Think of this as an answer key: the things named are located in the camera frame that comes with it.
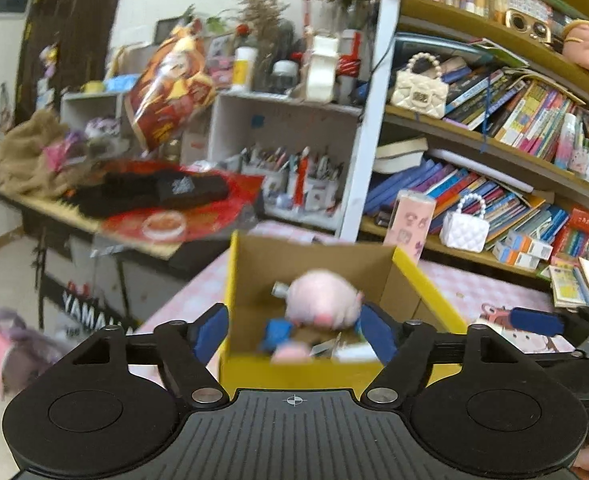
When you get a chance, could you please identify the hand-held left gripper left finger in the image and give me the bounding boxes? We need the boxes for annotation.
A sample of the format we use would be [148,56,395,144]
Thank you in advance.
[63,304,231,406]

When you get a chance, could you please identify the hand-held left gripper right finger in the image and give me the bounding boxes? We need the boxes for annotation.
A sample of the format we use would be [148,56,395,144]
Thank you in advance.
[359,304,530,405]

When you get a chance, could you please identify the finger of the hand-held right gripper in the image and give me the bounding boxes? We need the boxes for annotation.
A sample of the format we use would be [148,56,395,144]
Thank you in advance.
[509,307,589,337]

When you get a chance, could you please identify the pink plush toy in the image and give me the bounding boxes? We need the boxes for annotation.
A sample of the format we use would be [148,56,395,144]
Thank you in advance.
[284,270,364,331]

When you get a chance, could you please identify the blue plastic toy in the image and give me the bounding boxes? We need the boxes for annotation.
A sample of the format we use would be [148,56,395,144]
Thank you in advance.
[260,317,295,351]

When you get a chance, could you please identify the small pink plush ball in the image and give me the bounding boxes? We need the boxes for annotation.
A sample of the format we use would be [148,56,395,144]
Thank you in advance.
[270,342,311,365]

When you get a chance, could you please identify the yellow cardboard box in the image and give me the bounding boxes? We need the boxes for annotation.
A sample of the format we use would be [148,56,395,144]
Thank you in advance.
[218,231,468,396]

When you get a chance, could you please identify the stack of workbooks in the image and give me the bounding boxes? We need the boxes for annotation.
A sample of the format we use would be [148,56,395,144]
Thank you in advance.
[547,257,589,311]

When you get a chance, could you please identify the orange and blue box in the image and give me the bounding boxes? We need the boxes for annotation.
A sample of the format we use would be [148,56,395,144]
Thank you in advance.
[492,241,540,268]
[505,230,554,260]

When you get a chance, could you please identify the red boxed dictionary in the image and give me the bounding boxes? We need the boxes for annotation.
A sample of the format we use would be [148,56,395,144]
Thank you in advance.
[552,207,589,261]

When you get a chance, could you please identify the pink cylinder holder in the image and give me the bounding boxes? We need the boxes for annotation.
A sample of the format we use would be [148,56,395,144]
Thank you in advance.
[389,190,436,261]

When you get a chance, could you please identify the white quilted handbag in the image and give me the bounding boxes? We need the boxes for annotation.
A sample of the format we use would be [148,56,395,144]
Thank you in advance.
[439,194,490,252]

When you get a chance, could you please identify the red plastic bag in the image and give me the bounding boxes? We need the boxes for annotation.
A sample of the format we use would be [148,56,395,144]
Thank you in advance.
[102,175,265,246]

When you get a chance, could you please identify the black digital piano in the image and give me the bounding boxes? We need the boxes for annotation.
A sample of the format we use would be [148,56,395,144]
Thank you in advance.
[0,190,195,346]

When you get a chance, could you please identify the row of colourful books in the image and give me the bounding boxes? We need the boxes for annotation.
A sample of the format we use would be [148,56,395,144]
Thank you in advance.
[365,157,570,246]

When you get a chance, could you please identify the black cloth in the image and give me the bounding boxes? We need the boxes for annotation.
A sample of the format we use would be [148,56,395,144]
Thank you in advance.
[72,169,230,221]

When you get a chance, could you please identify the white rolled paper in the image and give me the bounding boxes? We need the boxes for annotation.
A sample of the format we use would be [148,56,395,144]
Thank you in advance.
[427,147,533,193]

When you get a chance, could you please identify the cups of pens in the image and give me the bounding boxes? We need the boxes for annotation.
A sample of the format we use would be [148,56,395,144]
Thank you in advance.
[239,145,343,216]

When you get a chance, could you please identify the thick lying books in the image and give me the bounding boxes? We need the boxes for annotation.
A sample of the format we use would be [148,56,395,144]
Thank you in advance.
[375,137,428,173]

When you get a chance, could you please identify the purple plush toy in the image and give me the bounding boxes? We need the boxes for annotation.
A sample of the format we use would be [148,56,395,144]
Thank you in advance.
[0,310,65,391]

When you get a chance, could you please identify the row of slim books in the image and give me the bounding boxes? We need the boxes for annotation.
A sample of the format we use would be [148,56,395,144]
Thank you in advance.
[445,57,575,161]

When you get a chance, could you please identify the wooden bookshelf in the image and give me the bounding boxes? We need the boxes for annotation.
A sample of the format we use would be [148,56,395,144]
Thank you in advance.
[339,0,589,291]

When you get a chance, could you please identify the white shelf unit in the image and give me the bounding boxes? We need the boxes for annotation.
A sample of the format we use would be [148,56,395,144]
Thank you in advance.
[59,90,365,233]

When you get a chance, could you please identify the cream quilted handbag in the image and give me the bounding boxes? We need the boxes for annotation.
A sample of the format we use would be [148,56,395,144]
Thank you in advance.
[391,52,449,120]

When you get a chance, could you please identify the red snack bag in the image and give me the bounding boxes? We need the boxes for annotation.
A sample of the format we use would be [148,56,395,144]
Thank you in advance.
[124,20,218,153]

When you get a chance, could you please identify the brown fuzzy blanket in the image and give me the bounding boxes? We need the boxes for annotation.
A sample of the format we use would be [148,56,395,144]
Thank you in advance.
[0,110,80,196]

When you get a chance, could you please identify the white jar yellow label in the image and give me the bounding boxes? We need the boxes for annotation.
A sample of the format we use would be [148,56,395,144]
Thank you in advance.
[232,46,255,92]

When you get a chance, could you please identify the glass jar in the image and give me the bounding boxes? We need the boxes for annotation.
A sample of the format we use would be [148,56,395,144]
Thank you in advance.
[272,60,298,93]

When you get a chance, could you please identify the pink face toy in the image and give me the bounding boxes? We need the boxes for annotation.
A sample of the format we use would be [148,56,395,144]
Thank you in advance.
[562,20,589,81]

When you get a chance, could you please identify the gold speaker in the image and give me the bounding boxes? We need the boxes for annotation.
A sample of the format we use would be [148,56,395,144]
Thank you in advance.
[505,7,553,43]

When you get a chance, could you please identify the dried flower bouquet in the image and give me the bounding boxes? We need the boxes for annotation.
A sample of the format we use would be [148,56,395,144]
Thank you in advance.
[222,0,295,81]

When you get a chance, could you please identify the dark door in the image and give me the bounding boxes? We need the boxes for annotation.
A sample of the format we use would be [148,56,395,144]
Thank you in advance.
[14,0,130,126]

